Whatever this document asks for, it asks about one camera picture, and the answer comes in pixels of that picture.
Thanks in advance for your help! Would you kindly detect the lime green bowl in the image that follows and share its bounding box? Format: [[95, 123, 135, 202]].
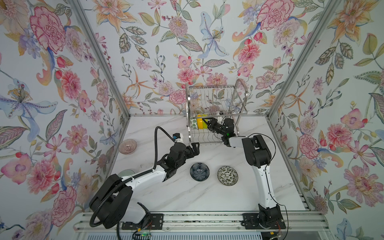
[[202, 118, 208, 129]]

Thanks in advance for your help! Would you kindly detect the yellow bowl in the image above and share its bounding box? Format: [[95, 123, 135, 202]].
[[197, 115, 204, 129]]

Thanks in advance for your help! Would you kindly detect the green leaf pattern bowl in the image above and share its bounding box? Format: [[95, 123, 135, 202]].
[[191, 119, 198, 129]]

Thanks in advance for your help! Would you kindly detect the dark blue flower bowl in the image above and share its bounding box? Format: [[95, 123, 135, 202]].
[[190, 163, 210, 182]]

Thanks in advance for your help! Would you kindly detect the pink striped ceramic bowl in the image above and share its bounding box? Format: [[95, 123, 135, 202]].
[[119, 139, 137, 155]]

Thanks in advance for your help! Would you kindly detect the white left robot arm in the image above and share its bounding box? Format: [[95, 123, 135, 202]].
[[90, 142, 200, 229]]

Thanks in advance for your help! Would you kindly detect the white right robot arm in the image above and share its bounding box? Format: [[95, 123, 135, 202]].
[[203, 118, 288, 230]]

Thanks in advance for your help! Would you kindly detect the black white speckled bowl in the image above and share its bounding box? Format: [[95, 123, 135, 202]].
[[217, 166, 239, 187]]

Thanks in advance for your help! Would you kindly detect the pale celadon bowl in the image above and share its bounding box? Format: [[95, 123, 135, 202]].
[[118, 169, 135, 178]]

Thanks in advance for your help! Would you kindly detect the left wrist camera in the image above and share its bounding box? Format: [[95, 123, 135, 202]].
[[172, 133, 184, 144]]

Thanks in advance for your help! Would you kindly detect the chrome wire dish rack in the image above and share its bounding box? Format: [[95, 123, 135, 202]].
[[186, 79, 251, 144]]

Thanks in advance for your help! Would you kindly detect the black corrugated cable hose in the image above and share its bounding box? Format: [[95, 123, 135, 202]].
[[89, 125, 175, 240]]

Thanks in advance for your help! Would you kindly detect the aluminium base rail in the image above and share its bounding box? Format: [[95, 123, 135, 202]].
[[74, 211, 333, 240]]

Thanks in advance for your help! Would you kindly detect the aluminium corner post right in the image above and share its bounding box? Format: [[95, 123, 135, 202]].
[[266, 0, 339, 120]]

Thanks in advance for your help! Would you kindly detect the aluminium corner post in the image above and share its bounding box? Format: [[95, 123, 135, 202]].
[[266, 0, 339, 120], [69, 0, 131, 120]]

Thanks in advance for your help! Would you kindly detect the aluminium corner post left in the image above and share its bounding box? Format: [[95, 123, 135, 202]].
[[69, 0, 131, 120]]

